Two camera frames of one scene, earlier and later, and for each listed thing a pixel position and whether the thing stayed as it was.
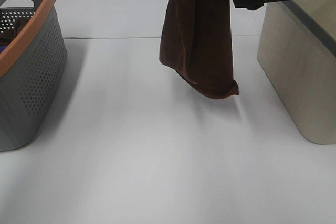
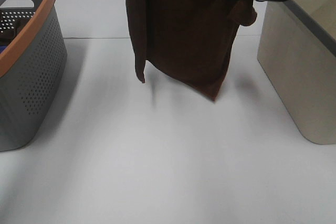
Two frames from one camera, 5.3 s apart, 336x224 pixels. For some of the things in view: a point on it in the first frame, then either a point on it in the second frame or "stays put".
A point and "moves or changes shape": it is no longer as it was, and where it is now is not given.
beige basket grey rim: x=297 y=51 stays put
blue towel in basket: x=2 y=48 stays put
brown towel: x=196 y=38 moves or changes shape
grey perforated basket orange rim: x=33 y=57 stays put
